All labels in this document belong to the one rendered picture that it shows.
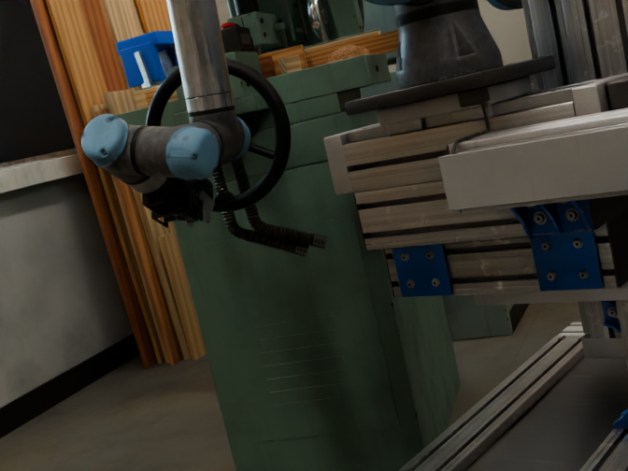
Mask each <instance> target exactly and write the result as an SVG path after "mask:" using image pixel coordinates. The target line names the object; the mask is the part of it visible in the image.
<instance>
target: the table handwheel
mask: <svg viewBox="0 0 628 471"><path fill-rule="evenodd" d="M226 63H227V67H228V73H229V75H232V76H235V77H237V78H240V79H243V80H244V81H246V82H247V83H248V84H249V85H250V86H252V87H253V88H254V89H255V90H256V91H257V92H258V93H259V94H260V95H261V97H262V98H263V99H264V100H265V102H266V103H267V105H268V107H269V109H270V112H271V114H272V117H273V120H274V124H275V129H276V148H275V150H270V149H267V148H264V147H261V146H258V145H255V144H252V143H250V147H249V149H248V151H250V152H253V153H256V154H259V155H262V156H264V157H266V158H269V159H272V163H271V165H270V166H269V168H268V170H267V171H266V173H265V175H264V176H263V177H262V179H261V180H260V181H259V182H258V183H257V184H256V185H254V186H253V187H252V188H250V189H249V190H247V191H246V192H244V193H241V194H239V195H235V196H234V199H233V200H232V201H231V202H230V203H228V204H227V205H226V206H224V207H217V206H216V205H215V204H214V208H213V210H212V211H213V212H230V211H236V210H239V209H242V208H245V207H249V206H251V205H253V204H255V203H257V202H258V201H260V200H261V199H263V198H264V197H265V196H266V195H267V194H268V193H270V192H271V190H272V189H273V188H274V187H275V186H276V184H277V183H278V181H279V179H280V178H281V176H282V174H283V172H284V170H285V167H286V165H287V163H288V159H289V155H290V150H291V126H290V121H289V117H288V114H287V111H286V108H285V106H284V104H283V102H282V100H281V98H280V96H279V94H278V92H277V91H276V89H275V88H274V87H273V86H272V84H271V83H270V82H269V81H268V80H267V79H266V78H265V77H264V76H263V75H262V74H260V73H259V72H258V71H256V70H255V69H254V68H252V67H250V66H248V65H247V64H243V63H241V62H239V61H236V60H233V59H228V58H226ZM181 84H182V80H181V75H180V70H179V68H178V69H176V70H175V71H173V72H172V73H171V74H170V75H169V76H168V77H167V78H166V79H165V80H164V81H163V82H162V84H161V85H160V86H159V88H158V89H157V91H156V93H155V95H154V96H153V98H152V100H151V102H150V107H149V111H148V115H147V120H146V126H161V120H162V116H163V113H164V108H165V106H166V104H167V102H168V100H169V98H170V97H171V95H172V94H173V92H174V91H175V90H176V89H177V88H178V87H179V86H180V85H181ZM244 122H245V123H246V124H247V126H248V127H249V129H250V136H254V134H255V133H256V124H255V123H254V121H252V120H244Z"/></svg>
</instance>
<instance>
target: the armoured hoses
mask: <svg viewBox="0 0 628 471"><path fill-rule="evenodd" d="M231 165H232V166H233V167H232V168H233V169H234V170H233V171H234V172H235V178H236V181H237V185H238V188H239V190H240V193H244V192H246V191H247V190H249V189H250V183H249V180H248V177H247V173H246V170H245V166H244V164H243V160H242V157H240V158H239V159H237V160H235V161H233V162H232V163H231ZM211 176H212V177H213V178H212V179H214V181H213V182H214V183H215V184H214V186H216V187H215V189H216V192H217V194H219V193H228V191H227V190H228V188H227V185H226V184H225V183H226V181H225V178H224V174H223V172H222V168H221V165H218V166H217V167H216V169H215V170H214V171H213V172H212V175H211ZM257 209H258V208H256V205H255V204H253V205H251V206H249V207H245V210H246V213H247V217H248V220H249V223H250V226H251V227H253V229H254V230H255V231H254V232H253V231H252V230H250V229H248V230H247V229H246V228H245V229H244V228H241V227H240V226H239V225H238V224H237V222H236V216H235V213H234V211H230V212H222V215H223V217H224V221H225V224H226V228H227V229H228V232H231V235H233V236H235V237H237V238H238V239H242V240H246V241H249V242H252V243H253V242H254V243H255V244H256V243H258V244H261V245H265V246H267V247H271V248H274V249H275V248H277V249H278V250H284V251H285V250H286V251H287V252H288V251H289V252H292V253H294V254H296V255H300V256H304V257H307V251H308V247H309V244H310V246H312V247H316V248H321V249H324V248H325V244H326V239H327V236H326V235H318V234H311V233H305V232H302V231H298V230H296V231H295V229H289V228H286V227H282V226H280V227H279V226H276V225H273V224H269V223H264V222H263V221H261V219H260V217H259V214H258V211H257ZM256 231H257V232H256Z"/></svg>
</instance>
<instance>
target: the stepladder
mask: <svg viewBox="0 0 628 471"><path fill-rule="evenodd" d="M172 44H175V41H174V36H173V31H154V32H150V33H147V34H144V35H141V36H135V37H132V38H129V39H125V40H123V41H120V42H117V43H116V46H117V50H118V53H119V55H120V56H121V58H122V62H123V66H124V70H125V74H126V77H127V81H128V85H129V88H135V87H139V86H142V88H146V87H149V86H153V85H155V84H159V83H162V82H163V81H164V80H165V79H166V78H167V77H168V76H169V75H170V74H171V73H172V72H171V68H172V67H174V66H177V65H176V60H177V59H176V55H175V51H174V47H172V46H171V45H172Z"/></svg>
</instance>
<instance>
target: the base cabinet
mask: <svg viewBox="0 0 628 471"><path fill-rule="evenodd" d="M353 194H354V193H347V194H340V195H336V194H335V187H334V183H333V179H332V175H331V170H330V166H329V162H328V161H327V162H322V163H317V164H310V165H305V166H300V167H296V168H291V169H287V170H284V172H283V174H282V176H281V178H280V179H279V181H278V183H277V184H276V186H275V187H274V188H273V189H272V190H271V192H270V193H268V194H267V195H266V196H265V197H264V198H263V199H261V200H260V201H258V202H257V203H255V205H256V208H258V209H257V211H258V214H259V217H260V219H261V221H263V222H264V223H269V224H273V225H276V226H279V227H280V226H282V227H286V228H289V229H295V231H296V230H298V231H302V232H305V233H311V234H318V235H322V236H327V239H326V244H325V248H324V249H321V248H316V247H312V246H310V244H309V247H308V251H307V257H304V256H300V255H296V254H294V253H292V252H289V251H288V252H287V251H286V250H285V251H284V250H278V249H277V248H275V249H274V248H271V247H267V246H265V245H261V244H258V243H256V244H255V243H254V242H253V243H252V242H249V241H246V240H242V239H238V238H237V237H235V236H234V235H231V232H228V229H227V228H226V224H225V221H224V217H223V215H222V212H213V211H211V220H210V223H207V222H206V221H205V217H204V213H203V221H200V220H198V221H194V222H193V226H192V227H190V226H188V225H187V224H186V222H185V221H178V220H177V218H176V220H175V221H174V225H175V229H176V233H177V237H178V243H179V247H180V251H181V255H182V259H183V263H184V266H185V270H186V274H187V278H188V281H189V285H190V289H191V293H192V297H193V303H194V306H195V310H196V314H197V318H198V321H199V325H200V329H201V333H202V337H203V340H204V344H205V348H206V352H207V358H208V362H209V366H210V370H211V374H212V377H213V381H214V385H215V389H216V393H217V396H218V400H219V404H220V408H221V414H222V418H223V422H224V426H225V430H226V434H227V437H228V441H229V445H230V449H231V452H232V455H233V459H234V463H235V470H236V471H398V470H400V469H401V468H402V467H403V466H404V465H405V464H407V463H408V462H409V461H410V460H411V459H413V458H414V457H415V456H416V455H417V454H418V453H420V452H421V451H422V450H423V449H424V448H426V447H427V446H428V445H429V444H430V443H431V442H433V441H434V440H435V439H436V438H437V437H438V436H440V435H441V434H442V433H443V432H444V431H446V430H447V428H448V424H449V421H450V415H451V412H452V410H453V406H454V403H455V400H456V396H457V393H458V391H459V387H460V384H461V382H460V378H459V374H458V369H457V364H456V360H455V355H454V351H453V346H452V342H451V337H450V329H449V325H448V320H447V315H446V311H445V307H444V302H443V297H442V295H441V296H420V297H398V298H395V297H393V290H392V286H391V282H390V278H389V273H388V268H387V265H386V260H385V256H384V251H383V249H381V250H366V249H365V246H364V239H363V235H362V230H361V226H360V222H359V218H358V213H357V209H356V205H355V201H354V196H353Z"/></svg>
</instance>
